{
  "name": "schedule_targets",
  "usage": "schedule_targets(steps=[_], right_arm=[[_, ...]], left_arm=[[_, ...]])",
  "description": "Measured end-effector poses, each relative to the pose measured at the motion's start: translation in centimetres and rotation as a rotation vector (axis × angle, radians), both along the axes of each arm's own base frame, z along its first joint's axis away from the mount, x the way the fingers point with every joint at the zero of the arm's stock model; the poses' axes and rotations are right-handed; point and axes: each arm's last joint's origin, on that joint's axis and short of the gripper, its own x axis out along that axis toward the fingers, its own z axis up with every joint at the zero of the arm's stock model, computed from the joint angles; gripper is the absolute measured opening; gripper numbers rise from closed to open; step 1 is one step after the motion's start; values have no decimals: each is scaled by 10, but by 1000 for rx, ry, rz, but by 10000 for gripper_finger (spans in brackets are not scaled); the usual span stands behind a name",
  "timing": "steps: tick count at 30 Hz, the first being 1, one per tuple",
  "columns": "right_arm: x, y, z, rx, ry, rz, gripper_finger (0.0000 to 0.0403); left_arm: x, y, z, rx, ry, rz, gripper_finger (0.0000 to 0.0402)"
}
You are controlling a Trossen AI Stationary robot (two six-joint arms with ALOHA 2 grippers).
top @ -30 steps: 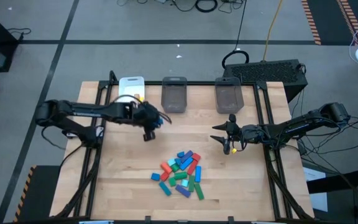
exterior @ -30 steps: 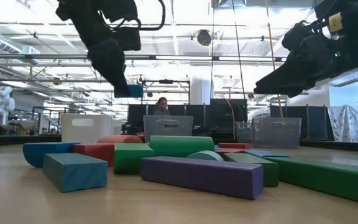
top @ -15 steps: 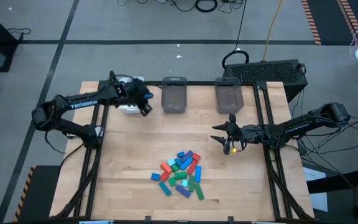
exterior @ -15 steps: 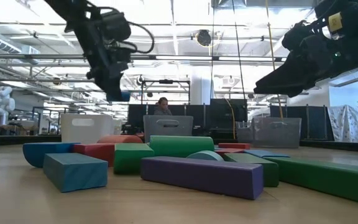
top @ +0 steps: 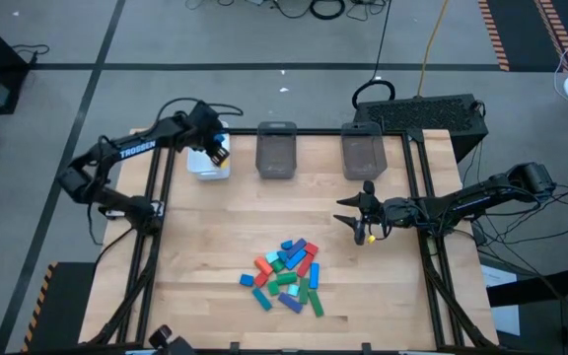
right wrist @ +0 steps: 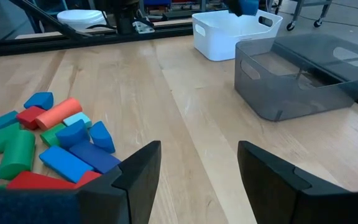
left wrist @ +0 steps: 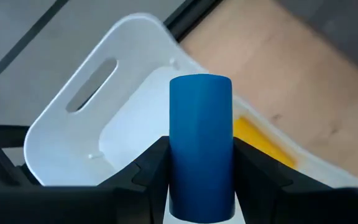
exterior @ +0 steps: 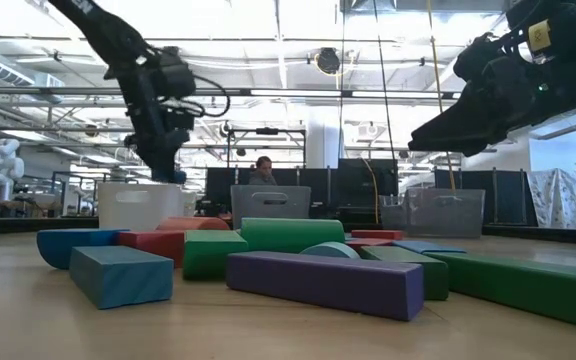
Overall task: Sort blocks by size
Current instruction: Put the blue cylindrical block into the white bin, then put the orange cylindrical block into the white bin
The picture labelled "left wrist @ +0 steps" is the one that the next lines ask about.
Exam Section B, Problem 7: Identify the yellow cylinder block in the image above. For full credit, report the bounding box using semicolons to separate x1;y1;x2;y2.
233;116;298;170

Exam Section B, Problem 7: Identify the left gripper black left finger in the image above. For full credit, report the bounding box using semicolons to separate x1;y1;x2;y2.
0;135;172;224

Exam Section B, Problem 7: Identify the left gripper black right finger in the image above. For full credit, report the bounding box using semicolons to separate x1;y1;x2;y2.
234;137;358;224

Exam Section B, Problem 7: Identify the white plastic bin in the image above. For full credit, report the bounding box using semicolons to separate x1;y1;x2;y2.
23;12;358;224

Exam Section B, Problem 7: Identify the blue cylinder block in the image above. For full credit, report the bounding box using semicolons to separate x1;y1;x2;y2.
168;73;236;224

